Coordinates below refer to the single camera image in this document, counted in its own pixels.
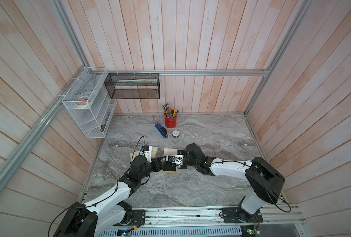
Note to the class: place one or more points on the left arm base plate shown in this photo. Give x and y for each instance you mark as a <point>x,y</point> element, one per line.
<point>134,217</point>

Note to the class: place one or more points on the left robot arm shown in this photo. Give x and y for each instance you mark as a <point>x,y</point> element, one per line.
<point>96,216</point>

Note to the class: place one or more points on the large cream jewelry box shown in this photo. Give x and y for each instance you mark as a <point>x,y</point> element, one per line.
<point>169,166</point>

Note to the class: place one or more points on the red pen holder cup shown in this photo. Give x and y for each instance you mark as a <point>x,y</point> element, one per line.
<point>170,119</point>

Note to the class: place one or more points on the white wire wall shelf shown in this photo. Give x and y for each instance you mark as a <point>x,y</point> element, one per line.
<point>94,120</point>

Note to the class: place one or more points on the aluminium front rail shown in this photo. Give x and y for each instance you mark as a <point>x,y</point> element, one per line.
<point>211,216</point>

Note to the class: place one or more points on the pens in cup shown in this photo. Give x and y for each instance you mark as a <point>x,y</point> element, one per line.
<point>169,113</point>

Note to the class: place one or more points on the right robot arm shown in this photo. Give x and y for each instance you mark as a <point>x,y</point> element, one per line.
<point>264,179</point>

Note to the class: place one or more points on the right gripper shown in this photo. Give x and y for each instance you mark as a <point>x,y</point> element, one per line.
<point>187,153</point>

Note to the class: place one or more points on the small cream jewelry box front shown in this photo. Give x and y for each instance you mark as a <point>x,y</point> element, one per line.
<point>133,155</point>

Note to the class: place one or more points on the tape roll on shelf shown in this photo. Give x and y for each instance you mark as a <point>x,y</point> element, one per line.
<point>83,101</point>

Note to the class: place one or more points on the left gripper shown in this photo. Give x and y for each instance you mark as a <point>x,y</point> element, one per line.
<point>157,160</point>

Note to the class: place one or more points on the green sticker roll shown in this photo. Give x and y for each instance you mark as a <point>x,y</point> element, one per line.
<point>175,134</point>

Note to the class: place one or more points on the black mesh wall basket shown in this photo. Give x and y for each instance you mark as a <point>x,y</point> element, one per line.
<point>133,85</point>

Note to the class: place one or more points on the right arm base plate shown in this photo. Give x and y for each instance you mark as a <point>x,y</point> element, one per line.
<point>238,215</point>

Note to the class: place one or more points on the blue stapler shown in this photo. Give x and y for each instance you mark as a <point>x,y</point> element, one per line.
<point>161,130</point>

